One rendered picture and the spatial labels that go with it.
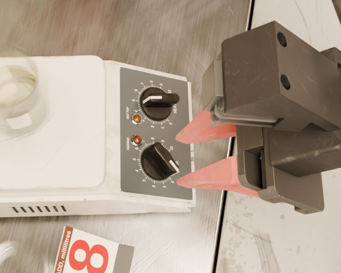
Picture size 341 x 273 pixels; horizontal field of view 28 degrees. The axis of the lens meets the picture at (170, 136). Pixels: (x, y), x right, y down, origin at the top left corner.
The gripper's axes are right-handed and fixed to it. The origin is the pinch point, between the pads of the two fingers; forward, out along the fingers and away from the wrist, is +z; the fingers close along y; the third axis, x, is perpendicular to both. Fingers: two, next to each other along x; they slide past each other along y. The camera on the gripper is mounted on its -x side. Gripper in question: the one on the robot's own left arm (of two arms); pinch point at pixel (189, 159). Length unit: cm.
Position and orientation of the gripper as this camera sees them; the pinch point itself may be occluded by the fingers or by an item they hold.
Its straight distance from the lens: 51.5
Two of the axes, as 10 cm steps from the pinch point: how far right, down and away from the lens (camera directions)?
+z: -7.7, 2.3, 6.0
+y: 0.2, 9.4, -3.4
